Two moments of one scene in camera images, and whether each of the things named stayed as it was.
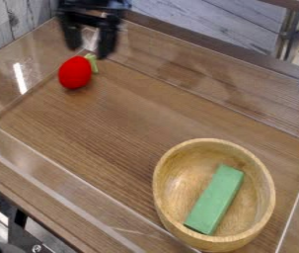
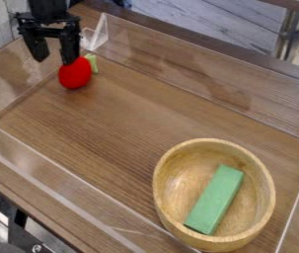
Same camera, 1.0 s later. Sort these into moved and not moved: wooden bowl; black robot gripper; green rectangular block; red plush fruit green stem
Moved: black robot gripper
Not moved: green rectangular block; red plush fruit green stem; wooden bowl
